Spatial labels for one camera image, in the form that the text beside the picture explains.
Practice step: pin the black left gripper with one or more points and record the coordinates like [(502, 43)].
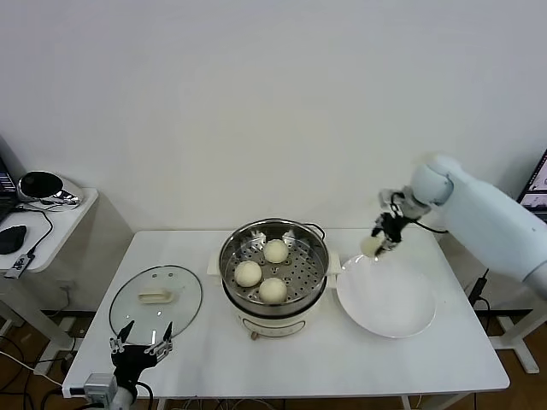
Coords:
[(132, 358)]

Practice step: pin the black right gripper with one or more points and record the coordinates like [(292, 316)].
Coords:
[(392, 226)]

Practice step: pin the white steamed baozi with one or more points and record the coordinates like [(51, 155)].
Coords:
[(248, 273), (369, 247), (273, 291), (275, 250)]

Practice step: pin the glass pot lid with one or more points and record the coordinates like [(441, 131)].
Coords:
[(179, 307)]

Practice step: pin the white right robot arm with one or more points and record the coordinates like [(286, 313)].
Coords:
[(483, 213)]

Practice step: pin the perforated steel steamer basket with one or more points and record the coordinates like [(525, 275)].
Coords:
[(231, 254)]

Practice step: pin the white round plate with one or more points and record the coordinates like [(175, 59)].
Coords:
[(384, 299)]

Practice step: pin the white electric cooker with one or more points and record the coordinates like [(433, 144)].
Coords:
[(273, 326)]

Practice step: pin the grey usb hub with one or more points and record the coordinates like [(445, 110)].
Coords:
[(18, 265)]

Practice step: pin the white work table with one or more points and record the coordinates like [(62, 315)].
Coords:
[(299, 371)]

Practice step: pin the grey laptop with lit screen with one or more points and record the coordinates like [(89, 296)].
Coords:
[(536, 188)]

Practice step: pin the black computer mouse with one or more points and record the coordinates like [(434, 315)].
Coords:
[(12, 239)]

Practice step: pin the silver black headset device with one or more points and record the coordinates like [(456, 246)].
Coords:
[(40, 185)]

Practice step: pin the dark laptop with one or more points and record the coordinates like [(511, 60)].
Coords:
[(5, 192)]

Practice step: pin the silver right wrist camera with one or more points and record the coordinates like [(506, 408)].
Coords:
[(391, 198)]

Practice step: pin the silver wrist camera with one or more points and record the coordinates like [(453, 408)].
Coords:
[(100, 384), (391, 198)]

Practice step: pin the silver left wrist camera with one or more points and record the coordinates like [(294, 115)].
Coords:
[(100, 384)]

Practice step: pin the white wall socket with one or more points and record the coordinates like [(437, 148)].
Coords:
[(67, 287)]

